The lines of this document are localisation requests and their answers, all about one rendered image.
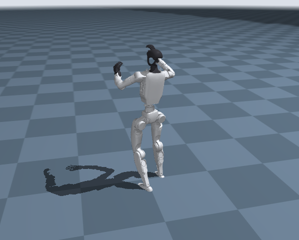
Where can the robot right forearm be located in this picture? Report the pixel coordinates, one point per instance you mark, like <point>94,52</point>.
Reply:
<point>164,66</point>

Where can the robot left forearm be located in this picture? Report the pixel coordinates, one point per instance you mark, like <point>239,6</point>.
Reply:
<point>117,79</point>

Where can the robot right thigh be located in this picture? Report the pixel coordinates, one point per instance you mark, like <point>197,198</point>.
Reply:
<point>156,129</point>

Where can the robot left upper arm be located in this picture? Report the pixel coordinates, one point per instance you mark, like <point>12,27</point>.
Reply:
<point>136,77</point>

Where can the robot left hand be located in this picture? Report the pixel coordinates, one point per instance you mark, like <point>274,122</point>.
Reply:
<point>116,68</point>

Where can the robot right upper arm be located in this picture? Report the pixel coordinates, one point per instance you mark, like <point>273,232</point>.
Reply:
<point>168,74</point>

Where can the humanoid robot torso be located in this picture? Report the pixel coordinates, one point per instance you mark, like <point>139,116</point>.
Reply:
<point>151,91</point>

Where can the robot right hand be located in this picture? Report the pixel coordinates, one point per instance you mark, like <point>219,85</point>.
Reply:
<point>151,48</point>

